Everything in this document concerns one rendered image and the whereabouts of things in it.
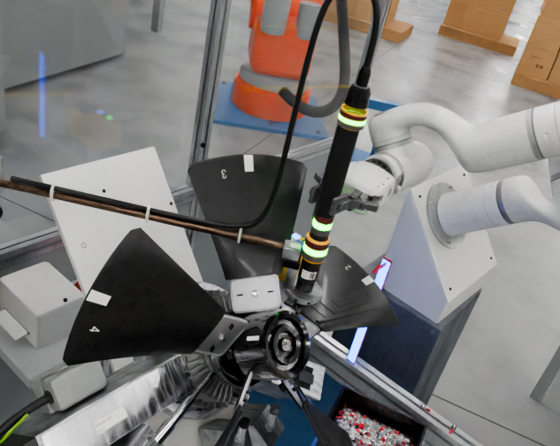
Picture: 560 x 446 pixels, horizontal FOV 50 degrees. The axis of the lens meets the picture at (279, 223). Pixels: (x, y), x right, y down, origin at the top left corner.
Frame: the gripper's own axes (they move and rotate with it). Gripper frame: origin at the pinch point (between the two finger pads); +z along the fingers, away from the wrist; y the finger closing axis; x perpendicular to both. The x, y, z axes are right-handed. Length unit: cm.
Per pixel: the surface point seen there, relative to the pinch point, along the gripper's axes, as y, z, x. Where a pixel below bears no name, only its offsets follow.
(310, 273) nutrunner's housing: -1.4, 1.0, -14.6
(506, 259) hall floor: 20, -292, -142
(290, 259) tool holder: 2.1, 3.1, -12.8
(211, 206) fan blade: 19.5, 6.3, -10.2
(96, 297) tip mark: 11.9, 36.5, -12.3
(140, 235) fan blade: 12.2, 29.4, -4.2
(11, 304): 60, 23, -54
